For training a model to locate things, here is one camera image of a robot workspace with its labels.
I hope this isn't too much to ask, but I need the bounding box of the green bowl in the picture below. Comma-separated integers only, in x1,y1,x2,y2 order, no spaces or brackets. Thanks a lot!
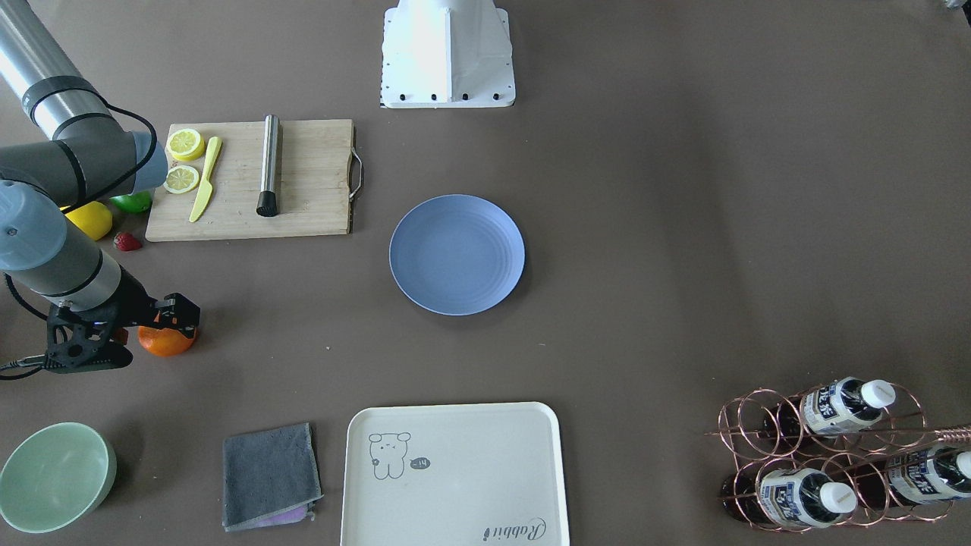
1,422,117,535

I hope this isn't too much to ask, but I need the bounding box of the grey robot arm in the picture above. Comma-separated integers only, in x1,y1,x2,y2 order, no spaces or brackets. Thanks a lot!
1,1,200,381

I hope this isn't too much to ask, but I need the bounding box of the tea bottle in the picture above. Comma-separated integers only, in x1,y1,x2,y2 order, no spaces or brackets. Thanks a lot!
719,469,859,531
759,377,896,448
850,444,970,508

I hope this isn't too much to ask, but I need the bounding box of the steel muddler black tip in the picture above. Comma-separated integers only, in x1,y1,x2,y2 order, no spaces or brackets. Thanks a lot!
256,115,281,218

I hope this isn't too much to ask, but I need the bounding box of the lemon half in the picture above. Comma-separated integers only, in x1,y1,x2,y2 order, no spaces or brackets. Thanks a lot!
165,128,207,162
162,165,201,194

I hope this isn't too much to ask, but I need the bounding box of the green lime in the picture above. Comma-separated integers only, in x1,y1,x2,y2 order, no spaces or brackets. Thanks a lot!
110,190,153,214

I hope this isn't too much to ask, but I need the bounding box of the grey folded cloth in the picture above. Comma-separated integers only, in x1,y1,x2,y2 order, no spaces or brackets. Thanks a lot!
222,422,323,532

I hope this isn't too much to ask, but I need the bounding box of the red strawberry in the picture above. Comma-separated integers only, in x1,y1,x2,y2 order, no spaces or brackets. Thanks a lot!
112,232,143,252

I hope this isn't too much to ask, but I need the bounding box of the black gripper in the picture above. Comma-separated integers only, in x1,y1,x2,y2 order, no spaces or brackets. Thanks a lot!
44,293,201,374

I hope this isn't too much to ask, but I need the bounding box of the tea bottle front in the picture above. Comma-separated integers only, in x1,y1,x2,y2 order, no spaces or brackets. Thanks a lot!
719,469,859,531

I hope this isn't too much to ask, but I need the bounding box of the wooden cutting board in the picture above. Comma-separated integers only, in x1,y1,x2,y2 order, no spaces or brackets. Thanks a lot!
146,120,354,243

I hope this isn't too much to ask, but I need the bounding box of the lemon half upper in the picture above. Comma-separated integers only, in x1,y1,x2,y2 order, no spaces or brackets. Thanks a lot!
162,165,201,194

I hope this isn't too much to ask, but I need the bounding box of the yellow plastic knife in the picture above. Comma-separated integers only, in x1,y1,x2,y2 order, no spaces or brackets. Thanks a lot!
188,136,223,222

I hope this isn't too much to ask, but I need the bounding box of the orange fruit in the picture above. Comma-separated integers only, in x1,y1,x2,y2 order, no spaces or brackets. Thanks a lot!
137,326,199,357

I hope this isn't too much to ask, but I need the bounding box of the tea bottle back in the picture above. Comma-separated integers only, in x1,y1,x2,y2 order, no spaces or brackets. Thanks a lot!
850,444,970,508
759,377,896,448

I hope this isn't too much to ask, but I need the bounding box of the copper wire bottle rack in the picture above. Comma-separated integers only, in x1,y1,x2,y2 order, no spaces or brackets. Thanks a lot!
715,386,969,533

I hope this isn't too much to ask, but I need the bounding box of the cream rabbit tray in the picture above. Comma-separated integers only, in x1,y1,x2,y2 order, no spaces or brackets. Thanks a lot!
340,401,571,545

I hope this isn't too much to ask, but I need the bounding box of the lemon half lower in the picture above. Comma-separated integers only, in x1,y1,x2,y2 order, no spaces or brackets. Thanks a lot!
165,128,207,162

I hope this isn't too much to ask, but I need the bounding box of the yellow lemon near strawberry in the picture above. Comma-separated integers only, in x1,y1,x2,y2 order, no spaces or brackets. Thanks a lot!
60,201,114,241

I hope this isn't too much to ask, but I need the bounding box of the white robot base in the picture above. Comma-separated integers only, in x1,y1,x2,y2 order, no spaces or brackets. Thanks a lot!
379,1,517,108

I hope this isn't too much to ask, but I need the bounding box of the blue plate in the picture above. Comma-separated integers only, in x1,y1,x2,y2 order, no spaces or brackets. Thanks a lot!
388,194,525,315

